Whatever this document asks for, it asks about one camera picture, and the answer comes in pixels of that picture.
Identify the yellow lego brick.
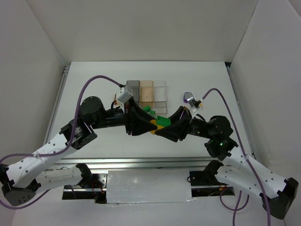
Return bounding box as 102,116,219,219
150,119,165,135

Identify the green sloped lego brick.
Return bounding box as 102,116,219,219
156,115,171,127

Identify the brown yellow lego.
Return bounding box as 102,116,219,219
113,94,119,106

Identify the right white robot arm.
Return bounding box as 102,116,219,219
152,106,299,219

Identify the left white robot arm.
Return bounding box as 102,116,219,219
0,97,157,210

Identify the purple butterfly lego piece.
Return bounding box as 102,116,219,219
183,92,195,103

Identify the clear long plastic container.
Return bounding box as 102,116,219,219
139,102,167,115

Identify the smoky grey plastic container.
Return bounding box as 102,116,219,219
127,80,140,103

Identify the orange tinted plastic container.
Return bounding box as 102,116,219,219
139,81,154,108

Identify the clear square plastic container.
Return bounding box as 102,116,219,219
153,81,167,102

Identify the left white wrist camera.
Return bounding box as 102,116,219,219
117,89,133,106

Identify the aluminium frame rail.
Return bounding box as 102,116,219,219
56,157,214,170

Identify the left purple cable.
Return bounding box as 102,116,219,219
0,75,123,210

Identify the purple cable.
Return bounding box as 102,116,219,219
0,75,123,210
199,88,273,226

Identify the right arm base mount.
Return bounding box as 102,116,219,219
186,171,234,197

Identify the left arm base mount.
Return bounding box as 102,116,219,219
62,173,108,204

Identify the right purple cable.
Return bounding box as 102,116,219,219
199,88,273,226

